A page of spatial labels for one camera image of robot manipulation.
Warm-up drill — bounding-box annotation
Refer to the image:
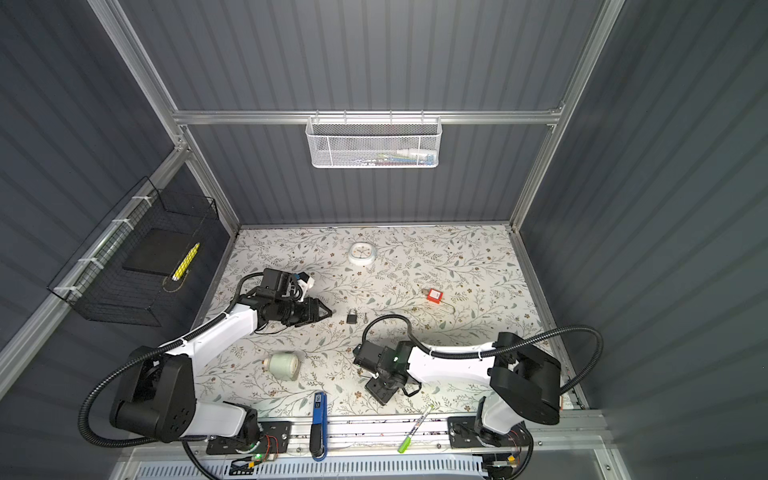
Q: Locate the white wire basket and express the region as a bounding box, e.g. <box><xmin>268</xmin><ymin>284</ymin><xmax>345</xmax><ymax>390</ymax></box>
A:
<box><xmin>305</xmin><ymin>115</ymin><xmax>443</xmax><ymax>169</ymax></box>

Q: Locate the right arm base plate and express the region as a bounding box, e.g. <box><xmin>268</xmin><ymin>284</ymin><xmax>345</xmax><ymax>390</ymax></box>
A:
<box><xmin>447</xmin><ymin>416</ymin><xmax>532</xmax><ymax>449</ymax></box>

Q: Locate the red padlock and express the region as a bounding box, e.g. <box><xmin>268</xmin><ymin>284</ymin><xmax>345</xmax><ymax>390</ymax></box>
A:
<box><xmin>422</xmin><ymin>288</ymin><xmax>443</xmax><ymax>304</ymax></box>

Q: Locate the black pad in basket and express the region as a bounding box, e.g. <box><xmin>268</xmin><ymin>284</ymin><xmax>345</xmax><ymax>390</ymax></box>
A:
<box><xmin>123</xmin><ymin>228</ymin><xmax>193</xmax><ymax>276</ymax></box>

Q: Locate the white vent strip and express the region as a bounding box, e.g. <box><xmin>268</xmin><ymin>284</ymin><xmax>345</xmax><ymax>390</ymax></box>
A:
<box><xmin>134</xmin><ymin>457</ymin><xmax>487</xmax><ymax>480</ymax></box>

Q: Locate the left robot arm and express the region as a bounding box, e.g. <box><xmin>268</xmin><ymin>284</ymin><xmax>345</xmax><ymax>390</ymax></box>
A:
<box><xmin>110</xmin><ymin>268</ymin><xmax>333</xmax><ymax>446</ymax></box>

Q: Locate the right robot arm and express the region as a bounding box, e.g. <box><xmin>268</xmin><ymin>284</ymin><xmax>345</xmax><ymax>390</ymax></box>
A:
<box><xmin>353</xmin><ymin>333</ymin><xmax>561</xmax><ymax>446</ymax></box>

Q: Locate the black wire basket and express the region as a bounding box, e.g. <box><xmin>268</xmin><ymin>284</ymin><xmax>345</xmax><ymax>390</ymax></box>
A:
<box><xmin>48</xmin><ymin>169</ymin><xmax>230</xmax><ymax>329</ymax></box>

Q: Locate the pale green cup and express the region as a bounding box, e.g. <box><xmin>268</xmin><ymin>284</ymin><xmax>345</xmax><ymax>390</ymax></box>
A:
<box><xmin>263</xmin><ymin>352</ymin><xmax>301</xmax><ymax>381</ymax></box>

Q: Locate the blue utility knife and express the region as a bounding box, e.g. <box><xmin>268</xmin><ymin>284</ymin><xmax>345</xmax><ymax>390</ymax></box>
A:
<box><xmin>309</xmin><ymin>391</ymin><xmax>328</xmax><ymax>461</ymax></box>

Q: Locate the green marker pen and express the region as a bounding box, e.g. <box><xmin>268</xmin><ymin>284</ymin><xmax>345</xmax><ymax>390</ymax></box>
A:
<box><xmin>397</xmin><ymin>404</ymin><xmax>434</xmax><ymax>454</ymax></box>

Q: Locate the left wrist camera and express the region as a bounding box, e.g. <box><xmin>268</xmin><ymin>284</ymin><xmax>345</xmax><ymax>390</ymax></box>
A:
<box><xmin>294</xmin><ymin>272</ymin><xmax>314</xmax><ymax>295</ymax></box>

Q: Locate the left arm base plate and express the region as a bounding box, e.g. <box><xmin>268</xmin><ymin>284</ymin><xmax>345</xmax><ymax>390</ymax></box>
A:
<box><xmin>206</xmin><ymin>421</ymin><xmax>293</xmax><ymax>455</ymax></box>

